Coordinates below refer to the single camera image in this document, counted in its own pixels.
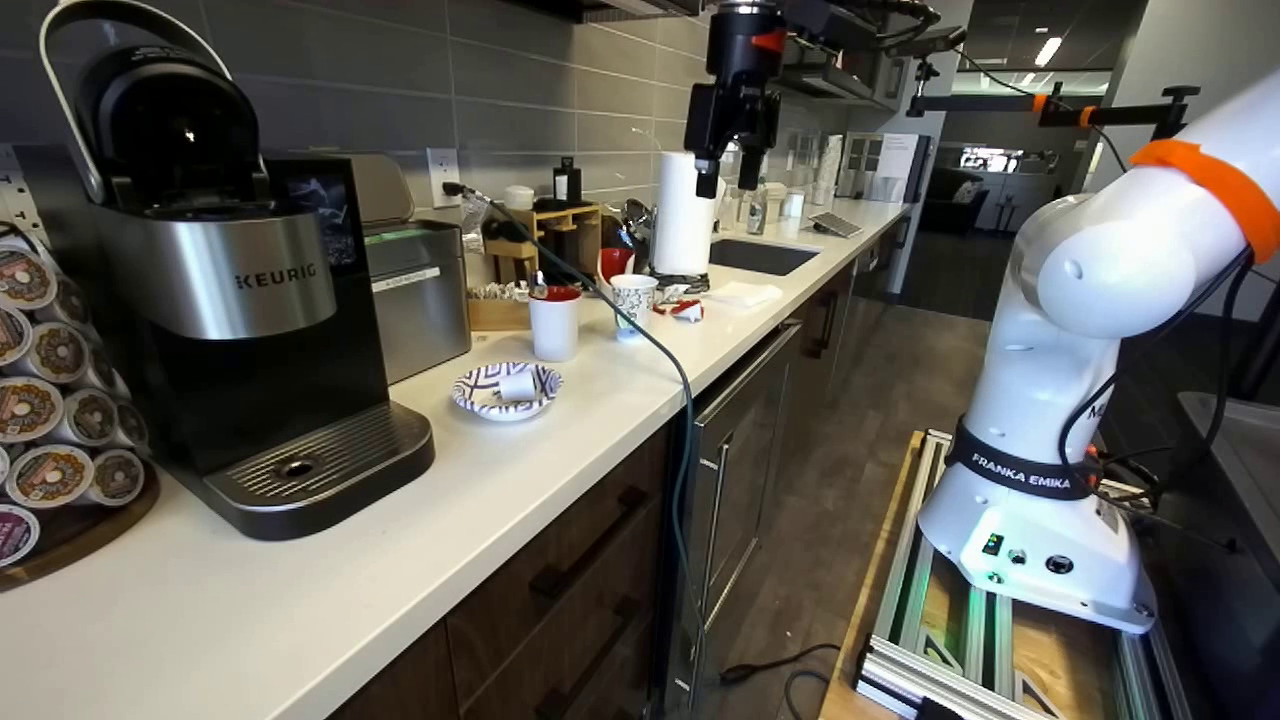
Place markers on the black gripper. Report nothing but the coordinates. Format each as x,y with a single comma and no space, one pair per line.
743,45

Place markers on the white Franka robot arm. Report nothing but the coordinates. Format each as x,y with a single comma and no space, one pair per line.
1067,305

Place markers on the small white cup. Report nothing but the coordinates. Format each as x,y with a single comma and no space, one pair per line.
518,197

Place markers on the white cup red inside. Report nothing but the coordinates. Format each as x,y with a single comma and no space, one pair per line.
555,331

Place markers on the white paper towel roll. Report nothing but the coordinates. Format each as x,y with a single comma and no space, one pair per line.
680,212

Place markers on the dark counter sink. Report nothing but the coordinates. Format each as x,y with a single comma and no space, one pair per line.
761,259

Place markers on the black jar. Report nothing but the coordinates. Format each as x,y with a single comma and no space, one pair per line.
564,181

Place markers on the large red mug shard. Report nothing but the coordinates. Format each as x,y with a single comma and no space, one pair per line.
680,308

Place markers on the wooden counter organizer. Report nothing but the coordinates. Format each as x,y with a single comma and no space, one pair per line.
560,235

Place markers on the wooden box of packets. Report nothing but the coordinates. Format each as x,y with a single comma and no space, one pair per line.
492,312

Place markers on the ceiling light panel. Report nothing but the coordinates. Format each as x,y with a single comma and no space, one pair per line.
1050,49

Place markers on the metal spoon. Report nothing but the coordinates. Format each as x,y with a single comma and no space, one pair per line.
418,305

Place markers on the dark wood base cabinet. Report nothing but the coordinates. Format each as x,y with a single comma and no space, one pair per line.
572,615

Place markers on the black Keurig coffee machine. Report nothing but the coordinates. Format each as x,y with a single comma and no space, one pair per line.
254,335

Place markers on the coffee pod capsule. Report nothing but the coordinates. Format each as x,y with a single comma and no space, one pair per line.
12,532
116,478
24,406
88,419
24,280
49,478
61,354
11,338

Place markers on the coffee pod carousel rack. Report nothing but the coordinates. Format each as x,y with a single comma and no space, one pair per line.
98,530

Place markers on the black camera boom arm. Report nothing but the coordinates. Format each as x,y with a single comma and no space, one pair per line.
987,105

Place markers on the white wall outlet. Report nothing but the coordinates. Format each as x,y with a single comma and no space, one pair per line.
442,174

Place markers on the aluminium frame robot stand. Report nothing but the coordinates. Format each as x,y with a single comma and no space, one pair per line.
933,627

